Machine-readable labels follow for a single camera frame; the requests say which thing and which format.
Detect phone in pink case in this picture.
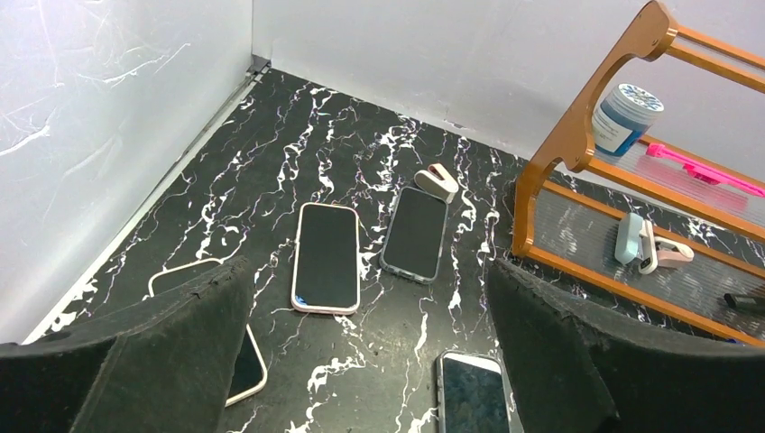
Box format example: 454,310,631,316
290,203,360,315

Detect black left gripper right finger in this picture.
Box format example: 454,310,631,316
486,260,764,432

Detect orange wooden shelf rack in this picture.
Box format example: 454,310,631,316
512,1,764,346

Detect phone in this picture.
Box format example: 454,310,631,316
434,349,524,433
290,203,360,315
147,258,268,408
379,186,448,284

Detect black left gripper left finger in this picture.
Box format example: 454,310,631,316
1,256,254,432

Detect light blue stapler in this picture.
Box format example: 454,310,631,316
613,213,643,265

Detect blue jar with white lid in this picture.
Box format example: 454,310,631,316
591,83,665,157

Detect pink utility knife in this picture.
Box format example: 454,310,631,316
646,143,764,198

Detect phone in beige case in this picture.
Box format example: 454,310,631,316
147,258,268,408

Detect pink white stapler on table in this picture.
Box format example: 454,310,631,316
414,163,459,204

